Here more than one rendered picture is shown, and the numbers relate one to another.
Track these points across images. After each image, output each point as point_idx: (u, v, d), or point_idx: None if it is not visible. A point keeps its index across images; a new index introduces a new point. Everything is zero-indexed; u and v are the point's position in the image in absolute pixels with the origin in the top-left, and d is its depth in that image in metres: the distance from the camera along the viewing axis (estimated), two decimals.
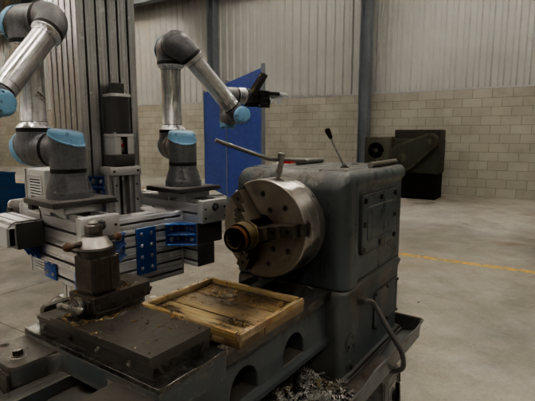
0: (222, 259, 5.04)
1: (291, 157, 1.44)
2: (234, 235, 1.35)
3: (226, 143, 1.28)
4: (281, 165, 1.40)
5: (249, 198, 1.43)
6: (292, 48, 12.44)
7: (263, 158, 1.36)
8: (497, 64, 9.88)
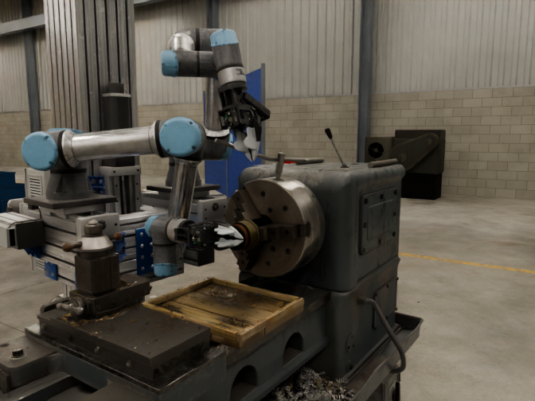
0: (222, 259, 5.04)
1: (291, 157, 1.44)
2: None
3: (226, 143, 1.28)
4: (281, 165, 1.40)
5: (249, 198, 1.43)
6: (292, 48, 12.44)
7: (263, 158, 1.36)
8: (497, 64, 9.88)
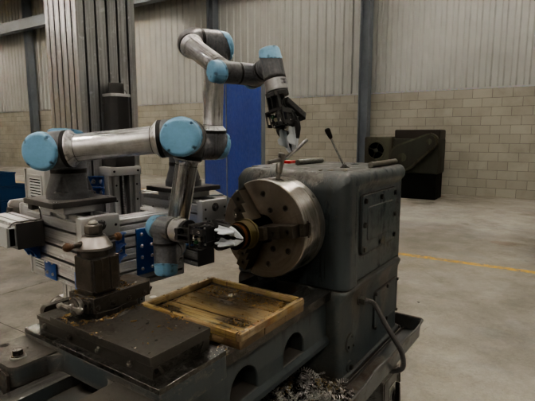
0: (222, 259, 5.04)
1: (276, 159, 1.36)
2: None
3: (302, 142, 1.58)
4: (277, 163, 1.42)
5: (249, 198, 1.43)
6: (292, 48, 12.44)
7: None
8: (497, 64, 9.88)
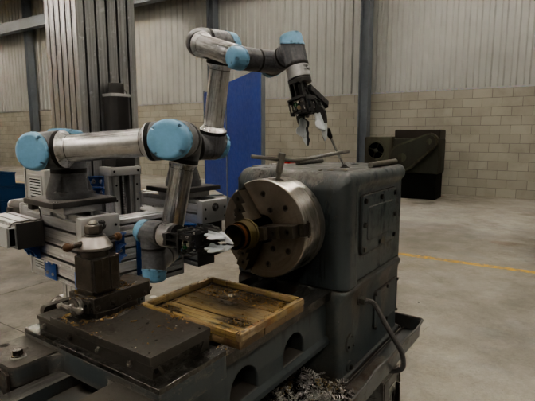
0: (222, 259, 5.04)
1: (267, 157, 1.39)
2: (235, 233, 1.35)
3: (338, 152, 1.48)
4: None
5: (249, 198, 1.43)
6: None
7: (300, 161, 1.44)
8: (497, 64, 9.88)
